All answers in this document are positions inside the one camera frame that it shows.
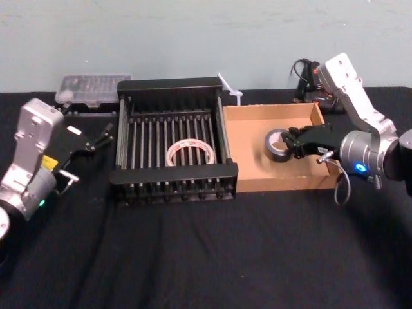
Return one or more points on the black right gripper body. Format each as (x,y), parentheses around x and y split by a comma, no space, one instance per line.
(318,138)

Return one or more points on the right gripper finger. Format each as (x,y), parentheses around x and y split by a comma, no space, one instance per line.
(294,150)
(293,133)

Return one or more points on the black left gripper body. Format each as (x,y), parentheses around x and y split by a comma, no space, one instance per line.
(69,145)

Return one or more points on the silver tape roll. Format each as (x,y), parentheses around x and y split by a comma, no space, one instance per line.
(275,151)

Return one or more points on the white tape roll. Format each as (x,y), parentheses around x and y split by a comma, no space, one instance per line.
(180,149)

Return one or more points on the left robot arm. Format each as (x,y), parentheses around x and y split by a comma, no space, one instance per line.
(29,141)

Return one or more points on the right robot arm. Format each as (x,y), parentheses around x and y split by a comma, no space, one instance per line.
(360,106)

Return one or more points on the clear plastic case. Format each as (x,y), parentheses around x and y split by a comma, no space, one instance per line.
(93,88)

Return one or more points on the shallow brown cardboard tray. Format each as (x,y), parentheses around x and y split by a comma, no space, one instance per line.
(251,174)

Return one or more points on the black rack with steel bars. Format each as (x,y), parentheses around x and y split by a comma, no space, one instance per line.
(174,128)

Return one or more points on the black table cloth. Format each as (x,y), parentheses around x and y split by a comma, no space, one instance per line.
(206,251)

